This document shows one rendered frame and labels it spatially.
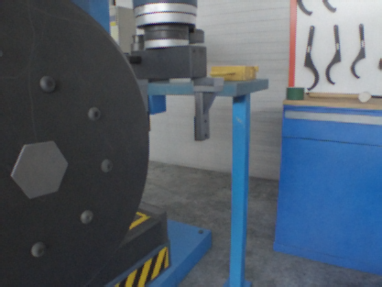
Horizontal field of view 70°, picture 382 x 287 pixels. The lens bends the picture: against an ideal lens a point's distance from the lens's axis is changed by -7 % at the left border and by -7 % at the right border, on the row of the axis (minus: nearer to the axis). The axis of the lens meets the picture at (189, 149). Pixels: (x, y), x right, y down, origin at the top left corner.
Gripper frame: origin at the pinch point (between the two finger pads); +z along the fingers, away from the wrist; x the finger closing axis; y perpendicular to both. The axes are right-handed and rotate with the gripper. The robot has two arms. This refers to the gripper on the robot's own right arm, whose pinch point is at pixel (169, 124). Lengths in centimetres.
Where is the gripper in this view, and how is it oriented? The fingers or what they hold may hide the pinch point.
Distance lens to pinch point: 52.3
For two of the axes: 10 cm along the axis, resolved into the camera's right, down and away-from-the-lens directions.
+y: -5.7, 2.4, -7.9
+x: 8.2, 1.3, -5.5
